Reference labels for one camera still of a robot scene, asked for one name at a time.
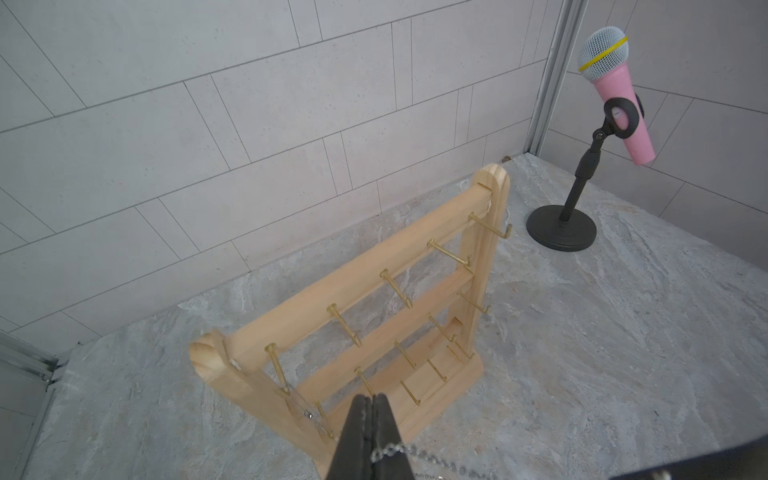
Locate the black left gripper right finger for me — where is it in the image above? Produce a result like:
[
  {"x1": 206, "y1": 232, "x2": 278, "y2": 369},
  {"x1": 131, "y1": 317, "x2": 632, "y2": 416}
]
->
[{"x1": 370, "y1": 394, "x2": 415, "y2": 480}]

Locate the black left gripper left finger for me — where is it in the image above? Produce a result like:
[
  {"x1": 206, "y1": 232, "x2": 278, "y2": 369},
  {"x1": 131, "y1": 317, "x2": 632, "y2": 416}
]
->
[{"x1": 325, "y1": 395, "x2": 373, "y2": 480}]

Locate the thin silver chain necklace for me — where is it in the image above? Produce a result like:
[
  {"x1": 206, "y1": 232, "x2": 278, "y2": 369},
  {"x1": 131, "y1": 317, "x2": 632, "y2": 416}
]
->
[{"x1": 278, "y1": 383, "x2": 499, "y2": 480}]

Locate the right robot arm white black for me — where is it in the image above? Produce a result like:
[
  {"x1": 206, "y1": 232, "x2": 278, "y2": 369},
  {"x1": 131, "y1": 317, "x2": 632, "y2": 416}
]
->
[{"x1": 611, "y1": 436, "x2": 767, "y2": 480}]

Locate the wooden jewelry display stand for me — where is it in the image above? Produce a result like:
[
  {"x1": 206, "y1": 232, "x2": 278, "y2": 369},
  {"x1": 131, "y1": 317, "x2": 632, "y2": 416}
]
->
[{"x1": 189, "y1": 164, "x2": 511, "y2": 474}]

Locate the black microphone stand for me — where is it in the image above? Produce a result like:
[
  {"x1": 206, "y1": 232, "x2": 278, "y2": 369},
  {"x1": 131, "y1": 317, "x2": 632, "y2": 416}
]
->
[{"x1": 526, "y1": 97, "x2": 644, "y2": 252}]

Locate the pink toy microphone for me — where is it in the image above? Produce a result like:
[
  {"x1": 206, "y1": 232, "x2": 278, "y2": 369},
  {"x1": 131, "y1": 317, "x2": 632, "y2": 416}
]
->
[{"x1": 578, "y1": 26, "x2": 656, "y2": 165}]

